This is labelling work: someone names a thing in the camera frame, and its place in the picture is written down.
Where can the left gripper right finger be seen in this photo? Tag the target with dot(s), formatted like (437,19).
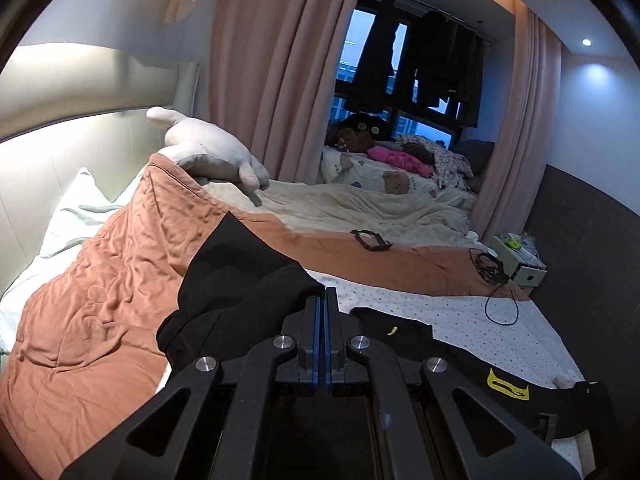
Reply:
(339,327)

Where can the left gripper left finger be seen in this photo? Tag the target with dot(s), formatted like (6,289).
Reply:
(304,327)

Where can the black garment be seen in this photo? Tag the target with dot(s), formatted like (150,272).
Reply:
(237,291)

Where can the hanging dark clothes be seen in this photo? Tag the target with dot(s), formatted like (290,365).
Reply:
(412,63)

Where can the cream blanket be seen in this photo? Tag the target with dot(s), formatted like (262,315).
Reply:
(407,220)

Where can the bear pattern cushion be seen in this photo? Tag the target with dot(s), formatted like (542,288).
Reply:
(361,172)

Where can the white dotted bed sheet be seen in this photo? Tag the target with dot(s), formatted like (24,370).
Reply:
(510,335)

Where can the pink cloth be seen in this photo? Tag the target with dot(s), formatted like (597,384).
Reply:
(400,160)

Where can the brown plush toy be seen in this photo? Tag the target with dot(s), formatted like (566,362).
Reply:
(357,133)

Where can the white plush toy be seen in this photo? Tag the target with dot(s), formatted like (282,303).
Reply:
(207,151)

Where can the white bedside box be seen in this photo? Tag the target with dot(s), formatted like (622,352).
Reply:
(520,259)

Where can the floral patterned cloth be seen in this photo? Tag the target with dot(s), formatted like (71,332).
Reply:
(446,163)

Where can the orange quilted comforter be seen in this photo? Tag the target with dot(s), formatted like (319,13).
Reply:
(85,356)

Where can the pale green pillow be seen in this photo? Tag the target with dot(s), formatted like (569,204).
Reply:
(81,212)

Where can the pink curtain right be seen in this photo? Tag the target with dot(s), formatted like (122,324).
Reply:
(519,159)

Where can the pink curtain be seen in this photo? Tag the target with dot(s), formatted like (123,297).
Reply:
(519,159)
(272,76)

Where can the pink curtain left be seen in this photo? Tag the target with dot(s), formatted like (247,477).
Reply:
(272,76)

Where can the cream padded headboard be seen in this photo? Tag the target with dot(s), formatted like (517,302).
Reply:
(65,106)

